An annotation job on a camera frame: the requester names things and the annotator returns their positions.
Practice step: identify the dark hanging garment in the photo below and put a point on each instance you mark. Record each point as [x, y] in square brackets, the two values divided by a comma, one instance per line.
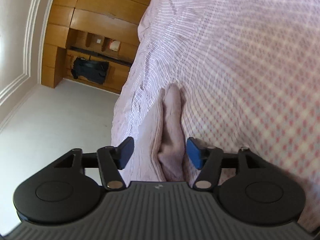
[94, 71]

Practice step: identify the wooden wardrobe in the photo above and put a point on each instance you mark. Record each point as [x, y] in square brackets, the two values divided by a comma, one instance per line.
[83, 28]

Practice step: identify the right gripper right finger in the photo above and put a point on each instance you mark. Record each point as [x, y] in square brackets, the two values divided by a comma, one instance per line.
[246, 186]

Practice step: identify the pink checked bed sheet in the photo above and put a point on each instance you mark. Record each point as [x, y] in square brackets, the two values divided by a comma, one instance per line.
[248, 73]

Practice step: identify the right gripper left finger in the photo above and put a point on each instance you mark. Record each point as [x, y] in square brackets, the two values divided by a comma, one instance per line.
[73, 185]

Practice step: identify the lilac knitted cardigan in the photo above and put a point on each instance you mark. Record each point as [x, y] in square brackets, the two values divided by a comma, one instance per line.
[159, 148]

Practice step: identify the white orange container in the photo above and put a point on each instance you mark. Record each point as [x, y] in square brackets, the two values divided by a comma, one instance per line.
[114, 45]

